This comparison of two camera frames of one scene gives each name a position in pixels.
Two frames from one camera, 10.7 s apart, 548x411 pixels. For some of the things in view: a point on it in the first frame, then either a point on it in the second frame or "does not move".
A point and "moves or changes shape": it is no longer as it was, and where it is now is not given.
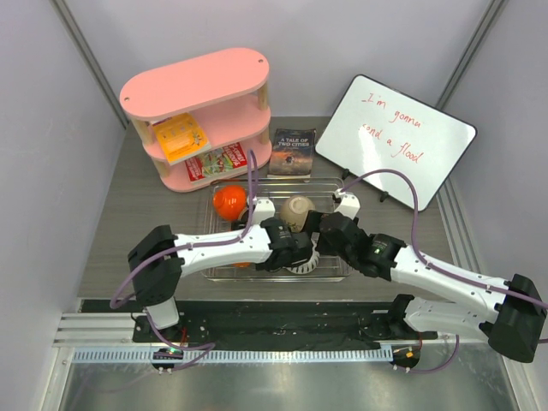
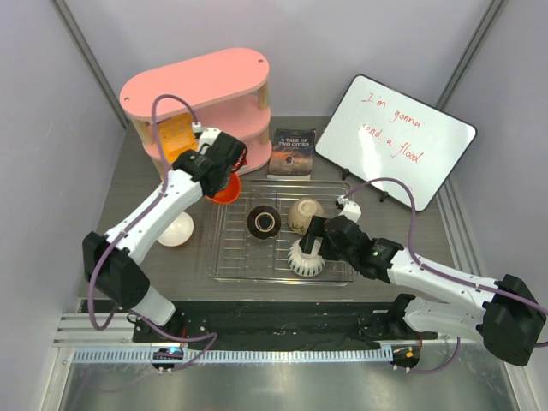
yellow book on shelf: [181, 137] does not move
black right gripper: [312, 225] does not move
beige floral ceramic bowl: [294, 210] moves or changes shape
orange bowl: [229, 200] moves or changes shape
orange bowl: [241, 265] → [178, 232]
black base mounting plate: [291, 324] does not move
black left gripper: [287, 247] → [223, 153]
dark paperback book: [293, 153] does not move
